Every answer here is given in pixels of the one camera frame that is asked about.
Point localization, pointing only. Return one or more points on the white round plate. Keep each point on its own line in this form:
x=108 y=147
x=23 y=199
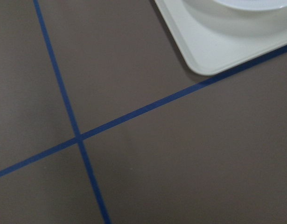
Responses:
x=254 y=5

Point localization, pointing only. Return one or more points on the cream bear serving tray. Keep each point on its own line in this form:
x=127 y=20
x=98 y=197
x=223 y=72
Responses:
x=213 y=38

